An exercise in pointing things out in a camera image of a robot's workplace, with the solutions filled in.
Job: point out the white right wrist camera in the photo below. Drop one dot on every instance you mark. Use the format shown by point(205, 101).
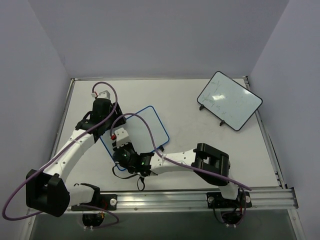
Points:
point(120, 139)

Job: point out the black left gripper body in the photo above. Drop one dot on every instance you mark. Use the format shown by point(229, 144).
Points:
point(100, 107)

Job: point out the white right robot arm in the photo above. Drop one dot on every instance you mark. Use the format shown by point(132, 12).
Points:
point(210, 164)

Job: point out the aluminium mounting rail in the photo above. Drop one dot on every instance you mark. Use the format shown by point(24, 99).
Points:
point(166, 201)

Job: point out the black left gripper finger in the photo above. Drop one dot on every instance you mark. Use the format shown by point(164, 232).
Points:
point(117, 112)
point(120, 122)

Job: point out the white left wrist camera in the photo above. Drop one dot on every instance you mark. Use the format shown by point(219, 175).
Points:
point(104, 95)

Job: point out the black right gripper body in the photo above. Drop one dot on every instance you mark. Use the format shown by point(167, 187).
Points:
point(118, 149)

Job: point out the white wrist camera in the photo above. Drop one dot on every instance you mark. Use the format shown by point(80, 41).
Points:
point(120, 139)
point(104, 95)

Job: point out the black framed whiteboard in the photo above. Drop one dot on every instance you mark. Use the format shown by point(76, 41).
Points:
point(229, 101)

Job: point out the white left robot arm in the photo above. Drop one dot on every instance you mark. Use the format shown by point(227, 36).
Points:
point(46, 189)

